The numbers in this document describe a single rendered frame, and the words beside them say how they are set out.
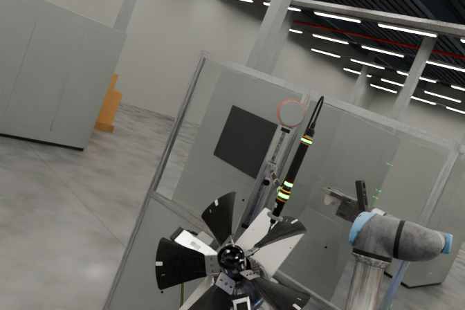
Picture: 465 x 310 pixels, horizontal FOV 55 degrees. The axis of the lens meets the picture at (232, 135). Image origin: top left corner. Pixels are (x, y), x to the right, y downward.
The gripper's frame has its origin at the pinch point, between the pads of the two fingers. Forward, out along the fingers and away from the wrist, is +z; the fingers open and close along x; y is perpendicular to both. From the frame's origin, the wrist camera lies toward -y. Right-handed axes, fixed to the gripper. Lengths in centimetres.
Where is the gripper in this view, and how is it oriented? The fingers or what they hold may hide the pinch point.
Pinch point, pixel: (326, 187)
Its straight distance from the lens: 183.2
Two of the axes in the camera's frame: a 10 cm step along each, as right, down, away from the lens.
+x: 5.3, 1.2, 8.4
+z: -7.6, -3.6, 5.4
